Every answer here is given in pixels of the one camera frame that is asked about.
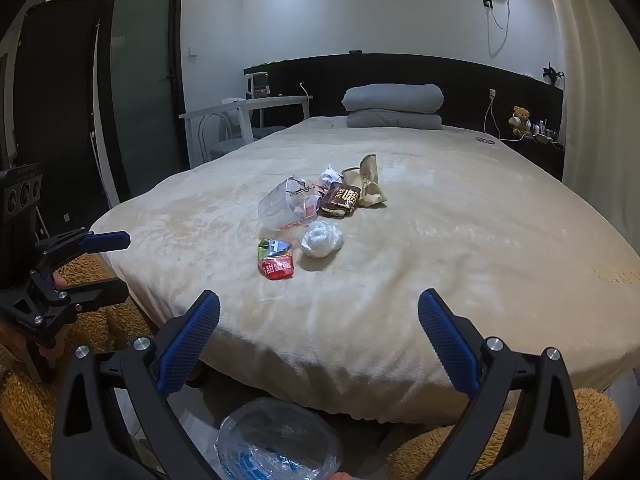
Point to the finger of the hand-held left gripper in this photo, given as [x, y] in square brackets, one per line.
[100, 292]
[105, 241]

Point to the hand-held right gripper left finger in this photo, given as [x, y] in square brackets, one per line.
[190, 345]

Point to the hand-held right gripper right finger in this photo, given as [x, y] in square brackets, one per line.
[450, 345]

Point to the green red snack packet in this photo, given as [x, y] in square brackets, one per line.
[275, 260]

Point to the clear plastic bag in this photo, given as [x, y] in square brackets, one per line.
[280, 207]

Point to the brown snack packet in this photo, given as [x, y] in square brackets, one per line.
[342, 199]

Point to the beige wrapper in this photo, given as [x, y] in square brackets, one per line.
[370, 180]

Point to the pink white wrapper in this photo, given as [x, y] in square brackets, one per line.
[330, 176]

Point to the person's left hand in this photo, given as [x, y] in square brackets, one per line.
[59, 281]

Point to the large beige velvet cushion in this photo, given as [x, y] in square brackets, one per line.
[400, 260]

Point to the black upright panel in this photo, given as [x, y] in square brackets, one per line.
[55, 110]

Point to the white chair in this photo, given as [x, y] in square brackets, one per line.
[220, 135]

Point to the frosted glass door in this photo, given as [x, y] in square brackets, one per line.
[145, 75]

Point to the white desk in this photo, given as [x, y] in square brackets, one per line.
[235, 109]

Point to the eyeglasses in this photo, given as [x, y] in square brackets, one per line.
[485, 140]

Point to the white electric kettle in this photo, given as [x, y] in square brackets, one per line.
[259, 86]

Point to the group of small bottles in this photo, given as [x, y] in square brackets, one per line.
[542, 132]

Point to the brown teddy bear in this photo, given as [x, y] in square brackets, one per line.
[520, 119]

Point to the grey folded quilt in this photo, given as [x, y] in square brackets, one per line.
[392, 102]

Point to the black headboard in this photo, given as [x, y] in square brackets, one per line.
[320, 80]

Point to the dark potted plant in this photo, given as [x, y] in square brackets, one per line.
[552, 74]

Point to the beige curtain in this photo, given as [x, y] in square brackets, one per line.
[595, 85]

